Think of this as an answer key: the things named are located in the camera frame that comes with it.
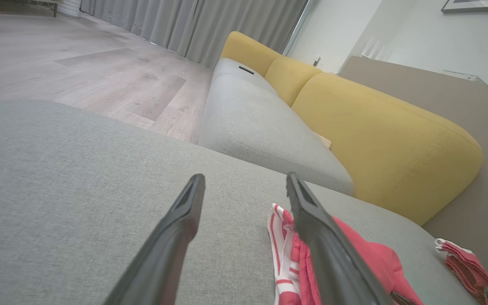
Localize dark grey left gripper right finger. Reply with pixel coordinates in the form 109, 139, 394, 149
286, 172, 395, 305

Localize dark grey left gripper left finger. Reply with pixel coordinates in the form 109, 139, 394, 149
102, 174, 206, 305

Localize red jersey with white sleeves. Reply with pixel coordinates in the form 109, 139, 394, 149
267, 202, 425, 305

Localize red shorts with white trim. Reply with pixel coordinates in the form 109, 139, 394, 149
434, 238, 488, 305

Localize large grey fabric sofa ottoman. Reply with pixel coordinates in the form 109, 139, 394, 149
0, 99, 482, 305

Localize large yellow sofa back cushion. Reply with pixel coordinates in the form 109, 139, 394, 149
291, 72, 484, 226

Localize grey fabric sofa seat cushion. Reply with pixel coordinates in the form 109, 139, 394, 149
197, 57, 355, 197

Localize medium yellow sofa back cushion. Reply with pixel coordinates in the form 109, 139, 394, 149
264, 56, 324, 108

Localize small yellow sofa back cushion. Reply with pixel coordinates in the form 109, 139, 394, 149
220, 30, 283, 78

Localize white ribbed device on panel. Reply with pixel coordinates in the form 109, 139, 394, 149
442, 69, 486, 84

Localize grey pleated curtain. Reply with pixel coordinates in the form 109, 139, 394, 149
80, 0, 311, 69

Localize white ribbed round container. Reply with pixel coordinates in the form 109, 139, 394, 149
58, 0, 83, 19

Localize large black framed picture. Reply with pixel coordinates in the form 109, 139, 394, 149
441, 0, 488, 14

